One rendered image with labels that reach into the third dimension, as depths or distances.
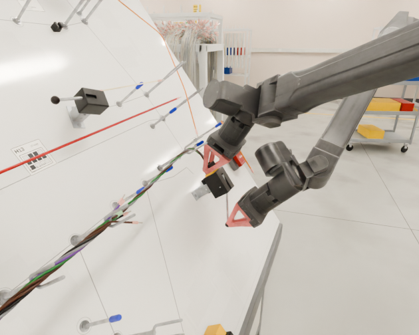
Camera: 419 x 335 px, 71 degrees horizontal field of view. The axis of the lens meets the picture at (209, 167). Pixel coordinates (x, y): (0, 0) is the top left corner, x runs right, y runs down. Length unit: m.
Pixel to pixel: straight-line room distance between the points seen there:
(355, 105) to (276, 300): 1.48
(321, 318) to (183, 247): 1.44
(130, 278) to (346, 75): 0.45
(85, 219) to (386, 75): 0.48
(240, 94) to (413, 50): 0.28
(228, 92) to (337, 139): 0.27
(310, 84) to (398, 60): 0.13
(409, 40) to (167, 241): 0.50
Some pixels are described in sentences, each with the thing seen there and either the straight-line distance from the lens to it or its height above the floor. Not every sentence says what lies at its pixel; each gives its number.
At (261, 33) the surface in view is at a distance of 8.81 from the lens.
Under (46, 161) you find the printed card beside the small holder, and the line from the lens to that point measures 0.54.
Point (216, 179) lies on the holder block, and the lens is 0.68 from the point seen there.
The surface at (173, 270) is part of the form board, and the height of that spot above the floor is 1.04.
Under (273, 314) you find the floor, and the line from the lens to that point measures 1.94.
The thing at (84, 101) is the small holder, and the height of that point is 1.36.
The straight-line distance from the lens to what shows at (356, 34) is 8.84.
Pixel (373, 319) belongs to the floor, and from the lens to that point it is 2.10.
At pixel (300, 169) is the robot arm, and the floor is 1.21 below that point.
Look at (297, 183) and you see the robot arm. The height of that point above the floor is 1.18.
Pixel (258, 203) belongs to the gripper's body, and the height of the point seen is 1.13.
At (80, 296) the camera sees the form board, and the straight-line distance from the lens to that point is 0.50.
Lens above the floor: 1.45
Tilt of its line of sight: 23 degrees down
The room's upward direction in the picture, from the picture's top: straight up
